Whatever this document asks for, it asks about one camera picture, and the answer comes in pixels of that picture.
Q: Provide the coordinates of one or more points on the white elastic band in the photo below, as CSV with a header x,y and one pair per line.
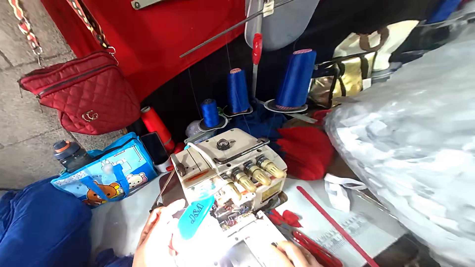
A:
x,y
337,193

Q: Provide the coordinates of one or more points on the person's left fingers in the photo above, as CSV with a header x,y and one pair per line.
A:
x,y
158,217

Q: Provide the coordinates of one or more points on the metal bracket with screw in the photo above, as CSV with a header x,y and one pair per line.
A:
x,y
143,3

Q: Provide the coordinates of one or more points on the red quilted handbag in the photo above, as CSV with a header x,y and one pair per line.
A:
x,y
87,96

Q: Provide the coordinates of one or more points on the cyan plastic guard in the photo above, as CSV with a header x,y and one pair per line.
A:
x,y
195,217

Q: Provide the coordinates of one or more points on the printed white paper sheet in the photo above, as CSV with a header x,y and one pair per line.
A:
x,y
345,228

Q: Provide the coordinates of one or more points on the dark bottle with orange lid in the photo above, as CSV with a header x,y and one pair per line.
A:
x,y
72,155

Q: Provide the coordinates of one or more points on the light blue cartoon bag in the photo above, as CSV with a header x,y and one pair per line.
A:
x,y
111,170

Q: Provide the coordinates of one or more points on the small navy fabric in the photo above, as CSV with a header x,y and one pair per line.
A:
x,y
111,259

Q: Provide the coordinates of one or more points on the metal thread stand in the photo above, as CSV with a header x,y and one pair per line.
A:
x,y
255,79

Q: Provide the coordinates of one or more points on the person's right hand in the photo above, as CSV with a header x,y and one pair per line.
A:
x,y
297,257

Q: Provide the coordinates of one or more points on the red thread cone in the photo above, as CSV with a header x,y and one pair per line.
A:
x,y
156,126

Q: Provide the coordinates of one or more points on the large blue thread cone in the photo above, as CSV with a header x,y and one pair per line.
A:
x,y
297,79

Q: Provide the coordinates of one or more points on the black smartphone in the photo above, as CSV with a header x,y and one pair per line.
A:
x,y
153,146

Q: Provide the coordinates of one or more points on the black hanging cloth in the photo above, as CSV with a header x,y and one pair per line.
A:
x,y
178,89

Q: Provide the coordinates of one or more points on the red hanging cloth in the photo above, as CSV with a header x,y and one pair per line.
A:
x,y
167,37

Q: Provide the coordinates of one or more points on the large clear plastic bag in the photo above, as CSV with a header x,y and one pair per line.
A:
x,y
412,126

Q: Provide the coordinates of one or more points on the small red fabric scrap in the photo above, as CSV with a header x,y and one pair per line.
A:
x,y
291,218

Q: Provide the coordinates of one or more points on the white overlock sewing machine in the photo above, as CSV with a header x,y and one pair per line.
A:
x,y
237,148

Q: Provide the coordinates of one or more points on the grey rounded panel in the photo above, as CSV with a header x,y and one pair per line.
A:
x,y
289,26

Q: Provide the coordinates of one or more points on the red fabric strip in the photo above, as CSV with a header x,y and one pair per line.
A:
x,y
334,222

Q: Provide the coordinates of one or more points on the person's right fingers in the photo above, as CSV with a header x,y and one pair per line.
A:
x,y
293,252

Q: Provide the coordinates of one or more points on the small blue thread spool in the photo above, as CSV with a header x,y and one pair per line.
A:
x,y
210,113

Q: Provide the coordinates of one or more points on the medium blue thread cone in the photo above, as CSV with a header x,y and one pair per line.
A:
x,y
238,91

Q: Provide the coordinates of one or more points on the person's left hand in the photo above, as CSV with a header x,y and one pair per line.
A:
x,y
148,241

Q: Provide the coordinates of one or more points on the red fabric bundle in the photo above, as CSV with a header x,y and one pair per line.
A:
x,y
306,154

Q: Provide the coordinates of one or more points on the dark blue fabric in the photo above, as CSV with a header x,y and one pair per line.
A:
x,y
256,124

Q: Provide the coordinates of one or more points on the blue padded fabric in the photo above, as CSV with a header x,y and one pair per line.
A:
x,y
44,226

